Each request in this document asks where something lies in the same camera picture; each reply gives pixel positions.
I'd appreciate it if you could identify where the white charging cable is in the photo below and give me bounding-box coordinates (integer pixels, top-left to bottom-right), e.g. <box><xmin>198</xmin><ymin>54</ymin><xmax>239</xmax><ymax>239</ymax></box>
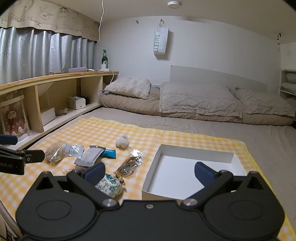
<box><xmin>98</xmin><ymin>70</ymin><xmax>115</xmax><ymax>96</ymax></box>

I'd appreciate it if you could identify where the clear bag of rubber bands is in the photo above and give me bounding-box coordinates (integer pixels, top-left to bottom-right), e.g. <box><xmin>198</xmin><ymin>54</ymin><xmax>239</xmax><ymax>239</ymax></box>
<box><xmin>114</xmin><ymin>149</ymin><xmax>144</xmax><ymax>179</ymax></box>
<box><xmin>44</xmin><ymin>140</ymin><xmax>68</xmax><ymax>166</ymax></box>

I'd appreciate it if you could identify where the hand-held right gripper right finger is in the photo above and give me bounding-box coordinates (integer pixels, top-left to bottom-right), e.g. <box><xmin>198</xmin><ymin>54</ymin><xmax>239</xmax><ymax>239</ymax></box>
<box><xmin>180</xmin><ymin>161</ymin><xmax>269</xmax><ymax>209</ymax></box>

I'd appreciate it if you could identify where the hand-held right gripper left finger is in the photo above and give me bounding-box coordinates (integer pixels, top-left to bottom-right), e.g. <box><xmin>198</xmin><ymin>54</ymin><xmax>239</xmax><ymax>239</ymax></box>
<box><xmin>31</xmin><ymin>162</ymin><xmax>120</xmax><ymax>210</ymax></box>

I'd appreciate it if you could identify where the floral fabric pouch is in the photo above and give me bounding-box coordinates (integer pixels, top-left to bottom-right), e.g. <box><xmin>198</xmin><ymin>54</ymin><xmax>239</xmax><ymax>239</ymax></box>
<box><xmin>95</xmin><ymin>173</ymin><xmax>127</xmax><ymax>199</ymax></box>

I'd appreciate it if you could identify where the white cardboard box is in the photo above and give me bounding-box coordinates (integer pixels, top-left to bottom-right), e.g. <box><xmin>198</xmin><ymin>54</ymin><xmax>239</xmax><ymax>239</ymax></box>
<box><xmin>141</xmin><ymin>144</ymin><xmax>248</xmax><ymax>201</ymax></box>

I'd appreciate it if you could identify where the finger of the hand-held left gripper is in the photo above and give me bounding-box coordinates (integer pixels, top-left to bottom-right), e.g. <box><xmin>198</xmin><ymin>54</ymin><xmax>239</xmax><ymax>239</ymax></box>
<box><xmin>0</xmin><ymin>146</ymin><xmax>46</xmax><ymax>164</ymax></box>
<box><xmin>0</xmin><ymin>134</ymin><xmax>19</xmax><ymax>146</ymax></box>

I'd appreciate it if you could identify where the wooden bedside shelf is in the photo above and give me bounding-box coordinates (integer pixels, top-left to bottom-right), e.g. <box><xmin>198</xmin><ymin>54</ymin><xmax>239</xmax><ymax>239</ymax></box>
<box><xmin>0</xmin><ymin>70</ymin><xmax>120</xmax><ymax>151</ymax></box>

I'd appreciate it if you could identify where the white and blue sachet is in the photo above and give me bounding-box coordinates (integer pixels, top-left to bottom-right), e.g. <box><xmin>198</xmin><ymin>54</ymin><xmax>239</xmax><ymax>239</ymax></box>
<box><xmin>63</xmin><ymin>143</ymin><xmax>85</xmax><ymax>158</ymax></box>

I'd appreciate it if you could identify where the white open shelf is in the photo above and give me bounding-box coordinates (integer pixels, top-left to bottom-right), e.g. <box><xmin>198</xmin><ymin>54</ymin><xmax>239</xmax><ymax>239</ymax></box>
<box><xmin>278</xmin><ymin>43</ymin><xmax>296</xmax><ymax>98</ymax></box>

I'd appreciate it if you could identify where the yellow checked mat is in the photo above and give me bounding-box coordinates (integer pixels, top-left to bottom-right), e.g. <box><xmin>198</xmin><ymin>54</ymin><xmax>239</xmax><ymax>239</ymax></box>
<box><xmin>0</xmin><ymin>116</ymin><xmax>296</xmax><ymax>241</ymax></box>

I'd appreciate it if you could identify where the tufted beige pillow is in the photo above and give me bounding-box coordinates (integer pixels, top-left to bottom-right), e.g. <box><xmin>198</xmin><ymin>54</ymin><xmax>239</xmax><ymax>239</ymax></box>
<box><xmin>234</xmin><ymin>87</ymin><xmax>296</xmax><ymax>117</ymax></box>

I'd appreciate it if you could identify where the beige rolled quilt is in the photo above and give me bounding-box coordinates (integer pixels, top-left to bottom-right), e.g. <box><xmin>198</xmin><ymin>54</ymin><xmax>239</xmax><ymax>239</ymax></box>
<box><xmin>99</xmin><ymin>89</ymin><xmax>295</xmax><ymax>126</ymax></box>

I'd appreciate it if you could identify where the white tissue box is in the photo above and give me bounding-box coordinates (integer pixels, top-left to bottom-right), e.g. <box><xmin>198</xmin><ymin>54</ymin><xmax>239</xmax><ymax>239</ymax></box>
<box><xmin>68</xmin><ymin>96</ymin><xmax>87</xmax><ymax>110</ymax></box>

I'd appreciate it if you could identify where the blue plastic packet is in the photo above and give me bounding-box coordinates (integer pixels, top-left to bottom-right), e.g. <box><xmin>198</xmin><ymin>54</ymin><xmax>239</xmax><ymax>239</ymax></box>
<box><xmin>102</xmin><ymin>149</ymin><xmax>117</xmax><ymax>159</ymax></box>

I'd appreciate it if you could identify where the folded light towel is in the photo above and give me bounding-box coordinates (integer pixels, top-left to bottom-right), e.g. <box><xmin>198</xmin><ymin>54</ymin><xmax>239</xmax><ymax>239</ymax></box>
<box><xmin>280</xmin><ymin>83</ymin><xmax>296</xmax><ymax>93</ymax></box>

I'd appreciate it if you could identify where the beige printed valance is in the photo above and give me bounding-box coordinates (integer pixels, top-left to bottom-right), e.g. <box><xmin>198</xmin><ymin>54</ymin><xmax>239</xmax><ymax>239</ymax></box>
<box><xmin>0</xmin><ymin>0</ymin><xmax>100</xmax><ymax>42</ymax></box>

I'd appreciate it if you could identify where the white hanging bag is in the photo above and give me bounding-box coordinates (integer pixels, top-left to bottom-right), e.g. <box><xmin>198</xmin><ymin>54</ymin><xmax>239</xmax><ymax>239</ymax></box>
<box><xmin>154</xmin><ymin>19</ymin><xmax>169</xmax><ymax>56</ymax></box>

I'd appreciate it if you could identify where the white hanging cord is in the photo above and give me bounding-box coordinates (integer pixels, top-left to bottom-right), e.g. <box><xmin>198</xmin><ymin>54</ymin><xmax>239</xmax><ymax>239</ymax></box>
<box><xmin>98</xmin><ymin>0</ymin><xmax>105</xmax><ymax>42</ymax></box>

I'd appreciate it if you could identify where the white plush toy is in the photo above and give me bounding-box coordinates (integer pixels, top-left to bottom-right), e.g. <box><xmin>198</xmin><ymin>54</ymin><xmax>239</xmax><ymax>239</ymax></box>
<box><xmin>115</xmin><ymin>134</ymin><xmax>130</xmax><ymax>149</ymax></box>

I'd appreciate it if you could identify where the white flat box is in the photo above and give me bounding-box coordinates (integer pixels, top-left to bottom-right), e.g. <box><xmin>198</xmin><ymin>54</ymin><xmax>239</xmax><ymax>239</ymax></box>
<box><xmin>40</xmin><ymin>107</ymin><xmax>56</xmax><ymax>127</ymax></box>

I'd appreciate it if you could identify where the tufted beige blanket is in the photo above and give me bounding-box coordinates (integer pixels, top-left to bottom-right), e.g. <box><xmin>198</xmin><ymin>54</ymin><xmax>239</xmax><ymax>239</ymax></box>
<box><xmin>159</xmin><ymin>81</ymin><xmax>243</xmax><ymax>119</ymax></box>

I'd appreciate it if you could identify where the fluffy beige pillow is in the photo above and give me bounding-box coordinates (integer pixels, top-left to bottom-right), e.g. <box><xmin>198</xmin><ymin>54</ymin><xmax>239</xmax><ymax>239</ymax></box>
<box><xmin>104</xmin><ymin>77</ymin><xmax>152</xmax><ymax>100</ymax></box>

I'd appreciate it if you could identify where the grey foil packet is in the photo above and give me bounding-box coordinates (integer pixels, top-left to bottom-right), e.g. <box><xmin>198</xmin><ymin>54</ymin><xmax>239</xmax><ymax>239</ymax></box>
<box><xmin>74</xmin><ymin>145</ymin><xmax>106</xmax><ymax>167</ymax></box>

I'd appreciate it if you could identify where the grey curtain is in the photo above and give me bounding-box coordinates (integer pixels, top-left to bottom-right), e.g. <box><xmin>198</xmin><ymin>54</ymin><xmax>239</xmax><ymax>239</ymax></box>
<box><xmin>0</xmin><ymin>26</ymin><xmax>97</xmax><ymax>86</ymax></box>

